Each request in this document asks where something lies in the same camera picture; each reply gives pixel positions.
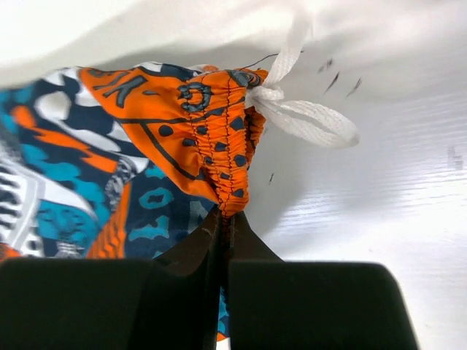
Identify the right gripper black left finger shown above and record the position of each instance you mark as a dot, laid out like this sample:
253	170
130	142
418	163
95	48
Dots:
170	302

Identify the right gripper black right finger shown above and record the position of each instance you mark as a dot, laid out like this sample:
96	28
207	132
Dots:
275	304

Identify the colourful patterned shorts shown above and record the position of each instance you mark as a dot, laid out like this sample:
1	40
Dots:
126	164

